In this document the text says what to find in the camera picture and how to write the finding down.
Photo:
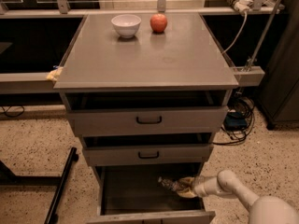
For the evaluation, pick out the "red apple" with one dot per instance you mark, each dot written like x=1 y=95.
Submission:
x=158 y=23

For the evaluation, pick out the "yellow tape piece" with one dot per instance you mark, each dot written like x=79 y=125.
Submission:
x=54 y=74

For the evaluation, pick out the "grey middle drawer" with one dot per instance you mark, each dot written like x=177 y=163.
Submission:
x=147 y=149

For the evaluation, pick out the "dark blue power box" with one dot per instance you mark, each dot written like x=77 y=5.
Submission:
x=235 y=121

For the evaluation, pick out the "white power strip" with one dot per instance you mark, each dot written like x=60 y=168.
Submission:
x=240 y=6

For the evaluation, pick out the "grey bottom drawer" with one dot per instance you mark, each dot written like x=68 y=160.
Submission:
x=132 y=195

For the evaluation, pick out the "grey drawer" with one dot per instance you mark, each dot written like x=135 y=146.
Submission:
x=147 y=149
x=132 y=195
x=144 y=112

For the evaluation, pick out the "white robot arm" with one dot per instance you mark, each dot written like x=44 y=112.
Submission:
x=262 y=209

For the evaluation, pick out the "grey top drawer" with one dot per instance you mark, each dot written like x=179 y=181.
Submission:
x=144 y=112

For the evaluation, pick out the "black middle drawer handle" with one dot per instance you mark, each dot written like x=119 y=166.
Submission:
x=148 y=156

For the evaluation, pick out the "black floor stand bar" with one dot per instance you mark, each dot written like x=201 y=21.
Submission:
x=52 y=217

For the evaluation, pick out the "grey drawer cabinet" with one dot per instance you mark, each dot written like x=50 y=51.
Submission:
x=145 y=109

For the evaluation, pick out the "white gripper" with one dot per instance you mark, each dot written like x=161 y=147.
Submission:
x=199 y=186

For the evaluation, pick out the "dark grey cabinet right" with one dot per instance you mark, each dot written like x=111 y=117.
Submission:
x=278 y=95

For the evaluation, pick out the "thin metal rod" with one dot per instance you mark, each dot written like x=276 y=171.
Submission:
x=250 y=62

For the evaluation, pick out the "clear plastic water bottle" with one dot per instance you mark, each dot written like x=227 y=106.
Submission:
x=173 y=185

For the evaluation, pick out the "black drawer handle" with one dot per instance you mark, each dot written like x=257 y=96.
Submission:
x=148 y=156
x=148 y=121

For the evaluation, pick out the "black top drawer handle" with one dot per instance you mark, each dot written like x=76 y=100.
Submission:
x=148 y=121

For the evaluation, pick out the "white ceramic bowl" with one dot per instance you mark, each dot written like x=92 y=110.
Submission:
x=126 y=25

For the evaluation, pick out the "grey metal rail frame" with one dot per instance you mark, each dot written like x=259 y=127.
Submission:
x=28 y=81

